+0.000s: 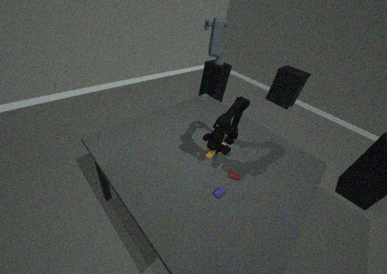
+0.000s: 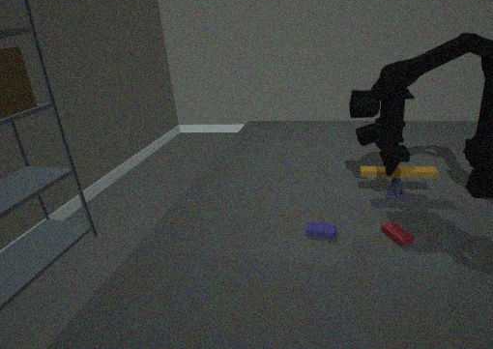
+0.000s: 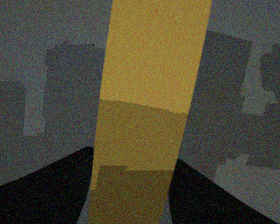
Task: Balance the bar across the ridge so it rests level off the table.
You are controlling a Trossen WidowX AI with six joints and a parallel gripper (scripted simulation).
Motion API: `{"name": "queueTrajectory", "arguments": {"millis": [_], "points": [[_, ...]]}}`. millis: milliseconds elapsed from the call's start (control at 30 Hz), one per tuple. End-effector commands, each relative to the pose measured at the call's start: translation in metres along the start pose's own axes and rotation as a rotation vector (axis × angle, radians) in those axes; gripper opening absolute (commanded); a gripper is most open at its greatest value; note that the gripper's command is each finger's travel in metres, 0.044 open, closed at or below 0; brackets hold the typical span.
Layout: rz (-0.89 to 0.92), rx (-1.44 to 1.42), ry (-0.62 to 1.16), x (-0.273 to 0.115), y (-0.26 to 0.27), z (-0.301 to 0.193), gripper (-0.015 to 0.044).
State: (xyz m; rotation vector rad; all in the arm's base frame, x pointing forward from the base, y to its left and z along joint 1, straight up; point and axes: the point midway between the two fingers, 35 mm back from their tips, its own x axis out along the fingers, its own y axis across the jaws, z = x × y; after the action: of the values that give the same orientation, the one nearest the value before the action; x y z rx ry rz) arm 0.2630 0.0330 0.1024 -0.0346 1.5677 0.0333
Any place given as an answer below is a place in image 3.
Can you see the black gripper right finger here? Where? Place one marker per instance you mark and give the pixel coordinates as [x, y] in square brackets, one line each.
[194, 199]

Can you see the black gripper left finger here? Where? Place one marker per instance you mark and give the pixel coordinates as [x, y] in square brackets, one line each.
[53, 195]

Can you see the yellow bar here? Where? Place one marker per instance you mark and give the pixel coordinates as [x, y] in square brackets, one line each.
[152, 55]

